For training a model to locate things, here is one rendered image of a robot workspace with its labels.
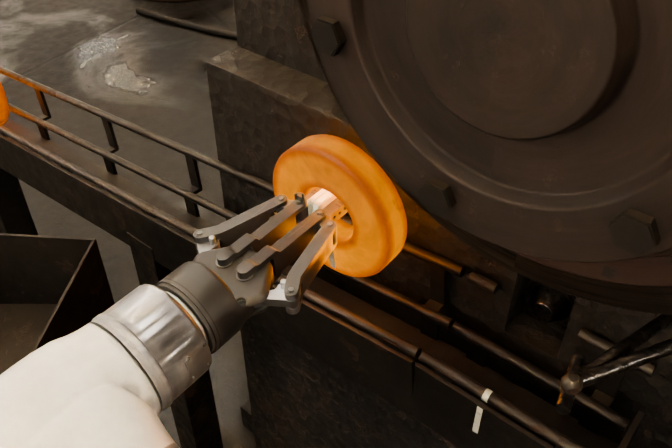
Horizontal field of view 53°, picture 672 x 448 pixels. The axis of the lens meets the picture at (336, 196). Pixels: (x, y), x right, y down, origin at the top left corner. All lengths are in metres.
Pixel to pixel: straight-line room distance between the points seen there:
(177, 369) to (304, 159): 0.24
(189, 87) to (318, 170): 2.02
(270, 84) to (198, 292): 0.33
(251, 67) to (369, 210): 0.30
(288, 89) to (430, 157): 0.39
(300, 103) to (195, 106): 1.76
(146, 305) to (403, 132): 0.24
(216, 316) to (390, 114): 0.23
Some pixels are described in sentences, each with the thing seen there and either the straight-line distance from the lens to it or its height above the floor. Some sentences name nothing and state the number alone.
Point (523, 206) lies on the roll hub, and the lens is 0.41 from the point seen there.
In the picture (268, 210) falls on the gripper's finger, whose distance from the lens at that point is 0.65.
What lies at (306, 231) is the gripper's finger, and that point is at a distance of 0.63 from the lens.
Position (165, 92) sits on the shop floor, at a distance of 2.64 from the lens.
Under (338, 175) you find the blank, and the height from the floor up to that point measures 0.89.
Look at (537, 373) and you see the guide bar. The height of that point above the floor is 0.70.
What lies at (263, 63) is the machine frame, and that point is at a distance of 0.86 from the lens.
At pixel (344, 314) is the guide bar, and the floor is 0.70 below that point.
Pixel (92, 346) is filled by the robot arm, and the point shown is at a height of 0.88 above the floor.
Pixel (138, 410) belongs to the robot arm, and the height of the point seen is 0.85.
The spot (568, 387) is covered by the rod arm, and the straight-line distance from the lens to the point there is 0.47.
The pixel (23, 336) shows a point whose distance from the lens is 0.95.
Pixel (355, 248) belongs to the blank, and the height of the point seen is 0.80.
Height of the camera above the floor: 1.26
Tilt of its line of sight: 38 degrees down
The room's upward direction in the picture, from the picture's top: straight up
